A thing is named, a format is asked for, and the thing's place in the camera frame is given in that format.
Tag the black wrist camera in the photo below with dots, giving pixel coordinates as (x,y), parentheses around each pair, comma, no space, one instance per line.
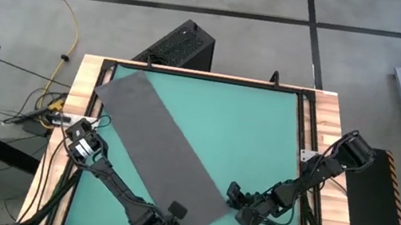
(236,193)
(177,210)

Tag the black power strip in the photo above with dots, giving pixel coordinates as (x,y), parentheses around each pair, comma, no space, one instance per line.
(58,119)

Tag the black table clamp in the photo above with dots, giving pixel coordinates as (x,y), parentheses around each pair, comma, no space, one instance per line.
(275,80)
(149,62)

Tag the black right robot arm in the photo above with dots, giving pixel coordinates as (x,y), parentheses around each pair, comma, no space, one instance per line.
(320,172)

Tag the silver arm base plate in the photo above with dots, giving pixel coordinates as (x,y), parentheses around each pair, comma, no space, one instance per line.
(306,155)

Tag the grey woven towel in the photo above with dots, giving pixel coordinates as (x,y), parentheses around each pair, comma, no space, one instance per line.
(155,145)

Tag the black computer tower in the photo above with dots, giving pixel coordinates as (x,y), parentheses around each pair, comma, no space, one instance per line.
(183,45)

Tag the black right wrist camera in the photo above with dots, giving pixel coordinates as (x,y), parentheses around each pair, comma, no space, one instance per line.
(236,193)

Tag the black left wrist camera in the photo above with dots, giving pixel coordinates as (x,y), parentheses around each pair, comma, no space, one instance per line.
(177,210)

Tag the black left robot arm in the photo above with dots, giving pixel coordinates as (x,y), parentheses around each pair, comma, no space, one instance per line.
(113,179)

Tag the black metal table frame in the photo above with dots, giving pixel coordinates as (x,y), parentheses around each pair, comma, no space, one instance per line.
(210,77)

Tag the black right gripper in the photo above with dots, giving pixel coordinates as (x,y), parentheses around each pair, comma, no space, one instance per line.
(257,214)

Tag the yellow plug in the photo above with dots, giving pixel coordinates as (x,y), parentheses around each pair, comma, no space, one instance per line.
(56,105)

